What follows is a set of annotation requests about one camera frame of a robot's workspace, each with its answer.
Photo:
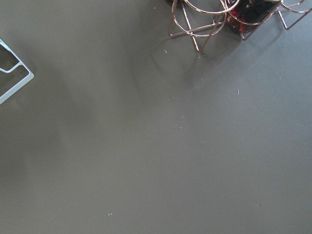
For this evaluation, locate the dark drink bottle white cap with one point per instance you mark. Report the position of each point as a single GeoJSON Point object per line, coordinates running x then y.
{"type": "Point", "coordinates": [248, 14]}

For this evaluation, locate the copper wire bottle rack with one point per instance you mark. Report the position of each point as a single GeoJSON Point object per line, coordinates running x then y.
{"type": "Point", "coordinates": [289, 16]}

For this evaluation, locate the white wire cup rack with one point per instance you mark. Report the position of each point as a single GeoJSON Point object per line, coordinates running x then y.
{"type": "Point", "coordinates": [12, 90]}

